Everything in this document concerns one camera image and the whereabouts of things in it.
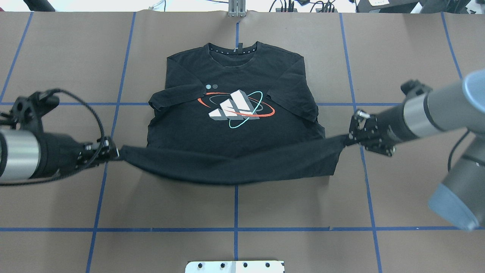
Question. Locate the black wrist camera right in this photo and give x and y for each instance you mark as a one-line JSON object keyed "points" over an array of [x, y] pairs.
{"points": [[414, 88]]}

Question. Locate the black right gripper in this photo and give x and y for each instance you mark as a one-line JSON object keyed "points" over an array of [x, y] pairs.
{"points": [[390, 124]]}

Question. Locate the grey hub with orange ports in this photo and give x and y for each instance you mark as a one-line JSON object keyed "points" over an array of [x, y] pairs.
{"points": [[286, 6]]}

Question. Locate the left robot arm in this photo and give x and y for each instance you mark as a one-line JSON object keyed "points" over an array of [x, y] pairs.
{"points": [[29, 158]]}

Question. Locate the black printed t-shirt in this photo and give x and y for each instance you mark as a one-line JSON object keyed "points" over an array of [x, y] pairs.
{"points": [[235, 117]]}

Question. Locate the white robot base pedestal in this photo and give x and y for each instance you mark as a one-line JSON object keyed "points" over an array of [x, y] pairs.
{"points": [[245, 266]]}

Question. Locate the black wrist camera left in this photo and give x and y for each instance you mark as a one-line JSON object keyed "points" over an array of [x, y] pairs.
{"points": [[27, 112]]}

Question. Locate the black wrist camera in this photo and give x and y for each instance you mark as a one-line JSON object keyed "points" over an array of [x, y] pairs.
{"points": [[27, 112], [414, 88]]}

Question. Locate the grey aluminium post bracket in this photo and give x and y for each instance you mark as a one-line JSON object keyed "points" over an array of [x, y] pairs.
{"points": [[237, 8]]}

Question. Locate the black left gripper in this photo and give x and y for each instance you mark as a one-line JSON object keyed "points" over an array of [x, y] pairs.
{"points": [[57, 152]]}

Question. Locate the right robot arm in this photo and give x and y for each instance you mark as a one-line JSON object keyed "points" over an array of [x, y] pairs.
{"points": [[454, 109]]}

